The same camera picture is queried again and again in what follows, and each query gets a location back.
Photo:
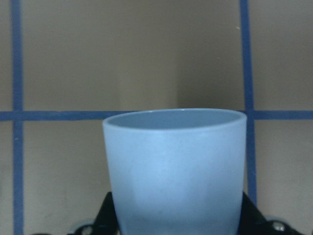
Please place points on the light blue cup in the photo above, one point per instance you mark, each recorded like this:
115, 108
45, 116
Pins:
177, 171

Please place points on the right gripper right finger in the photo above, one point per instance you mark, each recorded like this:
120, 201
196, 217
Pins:
252, 222

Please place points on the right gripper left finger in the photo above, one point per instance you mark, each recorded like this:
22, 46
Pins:
105, 222

